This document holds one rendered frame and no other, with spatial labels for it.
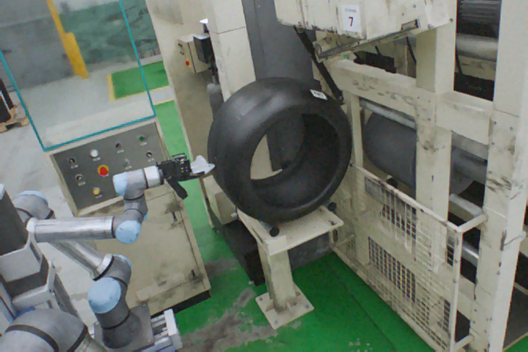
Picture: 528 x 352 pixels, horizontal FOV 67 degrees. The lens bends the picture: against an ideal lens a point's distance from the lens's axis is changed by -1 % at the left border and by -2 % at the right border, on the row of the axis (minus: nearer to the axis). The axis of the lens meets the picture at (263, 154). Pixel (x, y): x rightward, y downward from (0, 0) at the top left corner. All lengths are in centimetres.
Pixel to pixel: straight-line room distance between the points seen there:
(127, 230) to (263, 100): 64
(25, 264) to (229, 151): 71
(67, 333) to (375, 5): 115
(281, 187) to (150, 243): 88
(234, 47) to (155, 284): 149
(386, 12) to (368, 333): 172
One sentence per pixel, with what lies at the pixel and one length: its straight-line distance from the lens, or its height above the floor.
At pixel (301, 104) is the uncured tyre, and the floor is 141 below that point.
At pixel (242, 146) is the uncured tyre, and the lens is 144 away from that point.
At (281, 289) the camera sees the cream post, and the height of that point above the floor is 19.
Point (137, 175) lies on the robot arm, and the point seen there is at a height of 131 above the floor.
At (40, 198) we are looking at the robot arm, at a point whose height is 128.
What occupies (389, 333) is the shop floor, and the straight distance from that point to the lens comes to 247.
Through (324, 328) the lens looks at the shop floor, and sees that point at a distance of 249.
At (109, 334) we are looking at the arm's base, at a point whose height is 78.
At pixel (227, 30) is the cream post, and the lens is 174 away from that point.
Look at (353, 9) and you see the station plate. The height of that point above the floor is 173.
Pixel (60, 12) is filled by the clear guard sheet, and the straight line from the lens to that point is 203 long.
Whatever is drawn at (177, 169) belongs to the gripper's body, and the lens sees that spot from 149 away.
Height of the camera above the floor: 194
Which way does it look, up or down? 27 degrees down
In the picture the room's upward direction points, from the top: 11 degrees counter-clockwise
